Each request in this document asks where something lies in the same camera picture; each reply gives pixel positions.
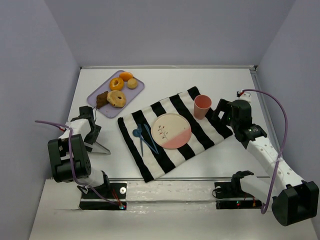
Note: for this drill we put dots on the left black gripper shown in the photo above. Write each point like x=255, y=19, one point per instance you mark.
x=94, y=131

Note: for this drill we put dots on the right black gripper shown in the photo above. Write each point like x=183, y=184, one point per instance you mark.
x=222, y=111

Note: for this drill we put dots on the metal serving tongs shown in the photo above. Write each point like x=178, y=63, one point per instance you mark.
x=97, y=148

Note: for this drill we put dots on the large beige bagel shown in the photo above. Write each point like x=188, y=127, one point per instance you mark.
x=117, y=98

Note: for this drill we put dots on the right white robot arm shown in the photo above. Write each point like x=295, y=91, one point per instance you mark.
x=290, y=198

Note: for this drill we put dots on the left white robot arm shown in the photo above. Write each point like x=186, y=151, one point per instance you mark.
x=69, y=153

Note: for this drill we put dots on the brown chocolate pastry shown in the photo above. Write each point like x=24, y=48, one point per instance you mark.
x=101, y=100

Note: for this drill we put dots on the pink plastic cup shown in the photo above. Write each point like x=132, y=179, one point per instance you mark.
x=202, y=104

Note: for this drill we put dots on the lavender plastic tray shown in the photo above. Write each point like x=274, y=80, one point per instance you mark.
x=108, y=110

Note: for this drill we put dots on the orange glazed donut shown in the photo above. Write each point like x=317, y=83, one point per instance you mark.
x=116, y=84

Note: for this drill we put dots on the cream and pink plate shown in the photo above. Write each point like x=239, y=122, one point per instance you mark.
x=171, y=131

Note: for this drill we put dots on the orange round bun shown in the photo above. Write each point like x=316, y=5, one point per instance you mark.
x=125, y=76

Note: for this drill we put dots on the blue plastic spoon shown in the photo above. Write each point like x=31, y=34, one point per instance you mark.
x=136, y=133

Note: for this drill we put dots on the small pale round bun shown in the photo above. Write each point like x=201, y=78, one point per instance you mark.
x=132, y=83

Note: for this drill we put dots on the blue plastic fork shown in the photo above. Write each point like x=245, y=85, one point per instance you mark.
x=139, y=129

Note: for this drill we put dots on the black white striped placemat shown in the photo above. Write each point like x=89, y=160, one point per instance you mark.
x=158, y=161

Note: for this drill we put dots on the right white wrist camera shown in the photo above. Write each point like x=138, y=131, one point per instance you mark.
x=245, y=96

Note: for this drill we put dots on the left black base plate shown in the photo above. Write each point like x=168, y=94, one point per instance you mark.
x=113, y=197

